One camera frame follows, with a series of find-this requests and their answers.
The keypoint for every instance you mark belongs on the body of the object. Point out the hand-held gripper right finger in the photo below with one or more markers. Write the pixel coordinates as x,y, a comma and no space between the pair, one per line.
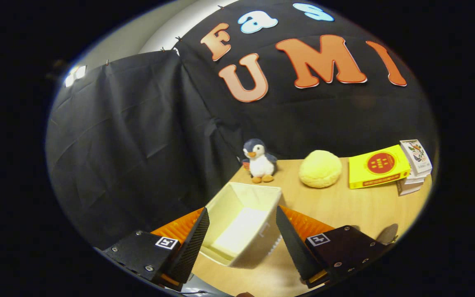
293,247

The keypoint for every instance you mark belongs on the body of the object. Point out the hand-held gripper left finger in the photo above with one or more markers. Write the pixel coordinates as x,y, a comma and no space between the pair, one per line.
192,247

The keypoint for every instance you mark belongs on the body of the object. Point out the cream fabric storage box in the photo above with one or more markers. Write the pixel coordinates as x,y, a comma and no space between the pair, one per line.
241,222

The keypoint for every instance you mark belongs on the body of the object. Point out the yellow round plush ball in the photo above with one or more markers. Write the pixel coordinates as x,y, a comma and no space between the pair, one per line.
320,169

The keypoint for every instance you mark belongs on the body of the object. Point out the penguin plush toy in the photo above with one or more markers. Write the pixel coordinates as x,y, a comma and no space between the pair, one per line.
260,165

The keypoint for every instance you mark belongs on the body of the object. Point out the black backdrop cloth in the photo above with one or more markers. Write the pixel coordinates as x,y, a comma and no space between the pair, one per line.
138,144

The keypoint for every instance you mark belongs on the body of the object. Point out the yellow book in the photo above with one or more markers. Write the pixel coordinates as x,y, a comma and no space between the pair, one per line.
379,165

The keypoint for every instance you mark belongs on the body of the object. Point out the white book with illustrated cover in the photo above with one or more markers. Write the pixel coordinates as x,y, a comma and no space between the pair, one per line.
417,156

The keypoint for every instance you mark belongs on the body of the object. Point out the ceiling light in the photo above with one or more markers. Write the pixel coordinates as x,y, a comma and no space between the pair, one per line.
76,75

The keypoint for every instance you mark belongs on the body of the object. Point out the row of black clips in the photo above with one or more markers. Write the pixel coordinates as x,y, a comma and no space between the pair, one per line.
178,38

